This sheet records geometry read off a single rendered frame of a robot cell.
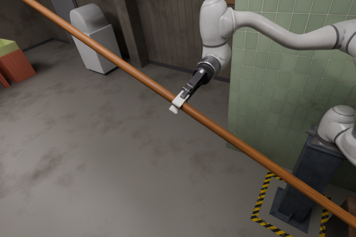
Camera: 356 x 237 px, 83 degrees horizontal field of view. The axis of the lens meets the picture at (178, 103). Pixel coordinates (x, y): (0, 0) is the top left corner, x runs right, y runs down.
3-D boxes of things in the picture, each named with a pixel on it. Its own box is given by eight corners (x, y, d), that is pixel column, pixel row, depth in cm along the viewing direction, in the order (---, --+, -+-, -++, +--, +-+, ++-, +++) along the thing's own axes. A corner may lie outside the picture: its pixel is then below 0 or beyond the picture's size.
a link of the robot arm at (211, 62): (215, 79, 87) (209, 86, 83) (197, 67, 88) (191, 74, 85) (224, 63, 80) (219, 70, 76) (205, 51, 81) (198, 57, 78)
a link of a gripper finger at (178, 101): (189, 96, 69) (189, 94, 68) (178, 108, 64) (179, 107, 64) (181, 91, 69) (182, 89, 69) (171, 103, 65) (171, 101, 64)
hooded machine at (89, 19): (124, 64, 472) (105, 2, 388) (105, 76, 437) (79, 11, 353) (105, 59, 505) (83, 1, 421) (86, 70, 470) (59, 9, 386)
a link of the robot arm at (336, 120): (336, 124, 135) (349, 98, 121) (356, 145, 121) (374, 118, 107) (311, 126, 135) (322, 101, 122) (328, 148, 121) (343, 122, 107)
